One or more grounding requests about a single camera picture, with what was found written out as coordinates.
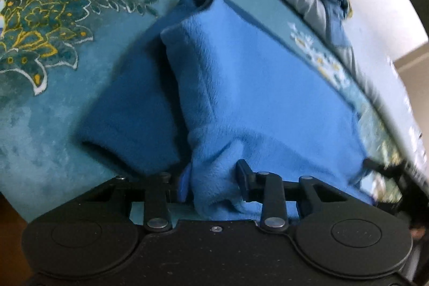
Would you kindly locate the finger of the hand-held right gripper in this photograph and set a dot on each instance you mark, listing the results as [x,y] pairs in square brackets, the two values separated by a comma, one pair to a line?
[382,168]

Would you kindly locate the two-tone blue fleece garment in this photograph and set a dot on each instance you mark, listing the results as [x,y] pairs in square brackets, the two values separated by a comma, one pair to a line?
[261,98]

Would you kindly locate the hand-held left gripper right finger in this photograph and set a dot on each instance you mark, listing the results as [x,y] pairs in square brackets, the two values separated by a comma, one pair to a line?
[246,178]

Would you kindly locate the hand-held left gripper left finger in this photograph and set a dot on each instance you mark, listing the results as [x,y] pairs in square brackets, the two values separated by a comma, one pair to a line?
[157,199]

